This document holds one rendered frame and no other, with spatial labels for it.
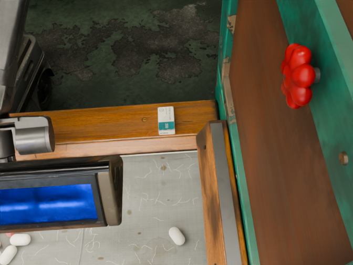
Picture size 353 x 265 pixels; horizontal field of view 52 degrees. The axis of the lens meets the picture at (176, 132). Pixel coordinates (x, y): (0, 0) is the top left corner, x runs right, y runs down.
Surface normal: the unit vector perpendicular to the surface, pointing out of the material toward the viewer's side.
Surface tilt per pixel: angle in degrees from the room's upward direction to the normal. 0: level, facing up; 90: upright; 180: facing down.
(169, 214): 0
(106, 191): 58
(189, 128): 0
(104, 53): 0
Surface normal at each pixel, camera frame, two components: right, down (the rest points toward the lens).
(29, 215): 0.02, 0.44
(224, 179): -0.04, -0.52
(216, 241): -0.93, -0.15
